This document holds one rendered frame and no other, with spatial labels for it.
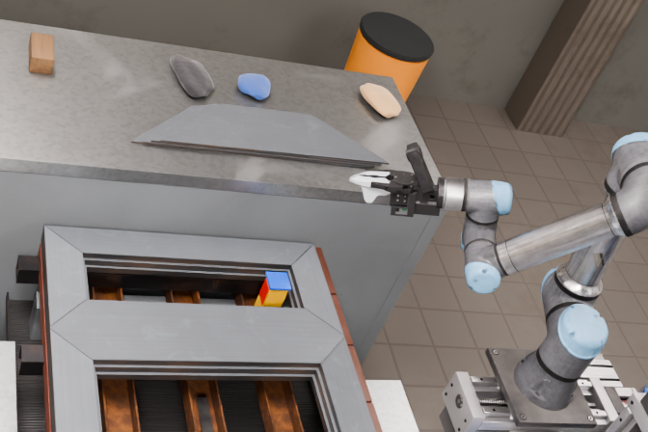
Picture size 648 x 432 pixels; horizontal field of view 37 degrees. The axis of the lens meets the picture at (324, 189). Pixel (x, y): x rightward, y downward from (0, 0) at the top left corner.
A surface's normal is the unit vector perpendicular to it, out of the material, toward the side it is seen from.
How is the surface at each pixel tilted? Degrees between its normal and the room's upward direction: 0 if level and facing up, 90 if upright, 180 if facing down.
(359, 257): 90
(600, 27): 90
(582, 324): 8
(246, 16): 90
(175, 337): 0
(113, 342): 0
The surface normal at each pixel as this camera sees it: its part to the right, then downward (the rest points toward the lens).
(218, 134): 0.33, -0.74
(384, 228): 0.24, 0.67
